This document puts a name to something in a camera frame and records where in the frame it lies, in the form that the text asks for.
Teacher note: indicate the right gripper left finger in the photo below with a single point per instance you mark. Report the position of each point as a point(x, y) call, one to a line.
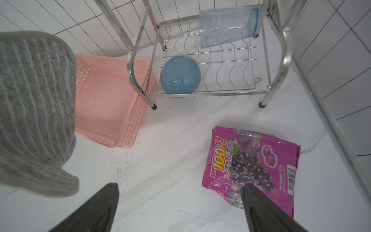
point(95, 215)

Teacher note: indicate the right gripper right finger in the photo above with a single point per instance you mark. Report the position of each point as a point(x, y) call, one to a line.
point(263, 215)

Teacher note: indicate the grey striped dishcloth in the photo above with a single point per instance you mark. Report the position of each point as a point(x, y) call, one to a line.
point(38, 94)

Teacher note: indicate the purple candy bag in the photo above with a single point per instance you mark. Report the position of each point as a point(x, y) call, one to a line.
point(240, 157)

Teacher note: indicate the pink plastic basket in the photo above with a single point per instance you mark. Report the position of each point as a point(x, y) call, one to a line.
point(108, 110)

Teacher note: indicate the blue bowl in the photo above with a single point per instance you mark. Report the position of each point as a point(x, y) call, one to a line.
point(180, 75)

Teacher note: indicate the steel dish rack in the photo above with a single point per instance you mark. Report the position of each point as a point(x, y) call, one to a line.
point(252, 66)

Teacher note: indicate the clear blue plastic cup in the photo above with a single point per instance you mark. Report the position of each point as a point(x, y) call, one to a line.
point(226, 25)

